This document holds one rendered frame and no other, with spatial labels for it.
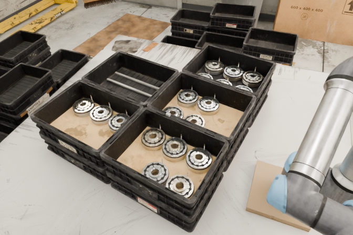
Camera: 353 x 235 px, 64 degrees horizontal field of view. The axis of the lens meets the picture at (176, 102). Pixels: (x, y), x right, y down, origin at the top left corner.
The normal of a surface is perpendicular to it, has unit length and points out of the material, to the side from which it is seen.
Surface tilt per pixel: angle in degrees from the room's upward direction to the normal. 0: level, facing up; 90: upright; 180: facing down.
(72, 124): 0
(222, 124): 0
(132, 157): 0
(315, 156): 22
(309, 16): 75
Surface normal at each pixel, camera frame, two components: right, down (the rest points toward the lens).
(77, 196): -0.03, -0.74
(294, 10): -0.35, 0.44
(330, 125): -0.16, -0.45
